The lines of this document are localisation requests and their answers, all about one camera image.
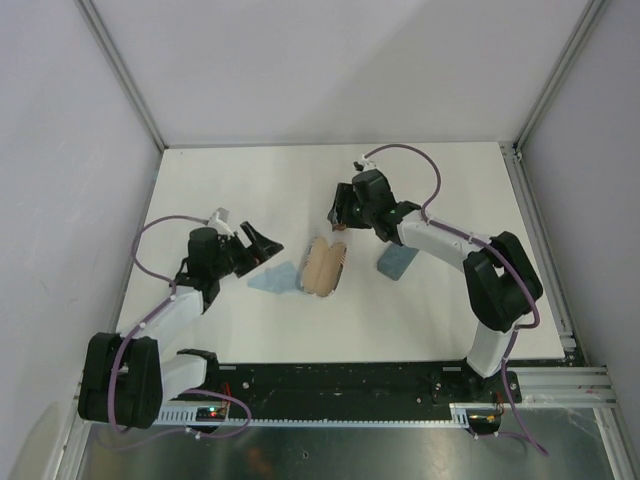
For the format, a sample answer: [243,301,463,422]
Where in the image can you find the aluminium corner post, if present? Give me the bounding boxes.
[512,0,610,151]
[75,0,167,152]

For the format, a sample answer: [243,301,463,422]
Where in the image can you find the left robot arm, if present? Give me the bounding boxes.
[77,220,284,431]

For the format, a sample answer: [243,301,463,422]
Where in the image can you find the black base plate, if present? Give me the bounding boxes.
[164,359,524,421]

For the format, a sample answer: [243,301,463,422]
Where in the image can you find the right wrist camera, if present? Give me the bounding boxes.
[353,156,377,172]

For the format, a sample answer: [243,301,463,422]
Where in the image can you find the right aluminium corner post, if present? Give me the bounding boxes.
[512,0,610,151]

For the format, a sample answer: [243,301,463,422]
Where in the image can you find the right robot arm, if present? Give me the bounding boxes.
[327,169,543,401]

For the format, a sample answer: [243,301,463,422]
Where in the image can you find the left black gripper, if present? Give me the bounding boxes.
[210,222,282,279]

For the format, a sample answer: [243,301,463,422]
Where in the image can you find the aluminium frame rail front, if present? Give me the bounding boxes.
[73,364,614,406]

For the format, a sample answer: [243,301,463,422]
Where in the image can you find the blue glasses case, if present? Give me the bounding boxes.
[376,243,419,281]

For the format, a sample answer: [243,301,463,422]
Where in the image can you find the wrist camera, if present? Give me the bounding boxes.
[206,207,234,236]
[353,156,377,172]

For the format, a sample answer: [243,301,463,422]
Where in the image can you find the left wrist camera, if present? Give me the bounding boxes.
[206,207,234,236]

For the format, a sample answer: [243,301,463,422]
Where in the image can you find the left aluminium corner post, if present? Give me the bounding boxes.
[75,0,167,152]

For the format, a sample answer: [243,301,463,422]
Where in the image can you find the newspaper print pouch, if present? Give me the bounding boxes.
[300,237,347,298]

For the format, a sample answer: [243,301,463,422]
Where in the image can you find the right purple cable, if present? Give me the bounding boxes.
[367,143,549,456]

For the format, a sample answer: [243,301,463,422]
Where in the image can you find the white cable duct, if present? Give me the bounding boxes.
[154,404,474,429]

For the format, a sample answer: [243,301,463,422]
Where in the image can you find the crumpled blue cleaning cloth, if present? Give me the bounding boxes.
[247,261,302,295]

